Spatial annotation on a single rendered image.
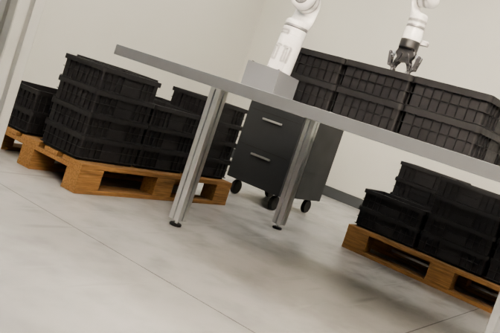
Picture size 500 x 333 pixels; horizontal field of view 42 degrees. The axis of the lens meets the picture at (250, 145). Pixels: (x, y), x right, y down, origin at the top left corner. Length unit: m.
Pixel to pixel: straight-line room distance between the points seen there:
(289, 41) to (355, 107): 0.36
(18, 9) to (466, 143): 1.73
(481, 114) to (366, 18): 4.33
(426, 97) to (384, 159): 3.82
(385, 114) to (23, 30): 1.75
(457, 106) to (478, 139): 0.13
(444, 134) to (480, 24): 3.88
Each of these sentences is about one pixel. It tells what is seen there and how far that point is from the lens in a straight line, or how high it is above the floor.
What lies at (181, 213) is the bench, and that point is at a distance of 3.00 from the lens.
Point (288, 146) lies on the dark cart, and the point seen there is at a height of 0.44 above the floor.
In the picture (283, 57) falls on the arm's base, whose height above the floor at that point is 0.84.
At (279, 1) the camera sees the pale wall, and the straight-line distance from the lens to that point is 7.12.
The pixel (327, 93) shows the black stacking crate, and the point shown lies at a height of 0.78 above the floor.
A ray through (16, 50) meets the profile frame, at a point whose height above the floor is 0.62.
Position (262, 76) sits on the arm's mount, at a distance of 2.39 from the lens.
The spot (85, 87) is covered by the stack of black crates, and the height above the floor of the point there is 0.47.
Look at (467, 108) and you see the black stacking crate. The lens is 2.36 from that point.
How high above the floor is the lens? 0.66
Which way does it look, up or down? 4 degrees down
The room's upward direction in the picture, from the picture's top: 18 degrees clockwise
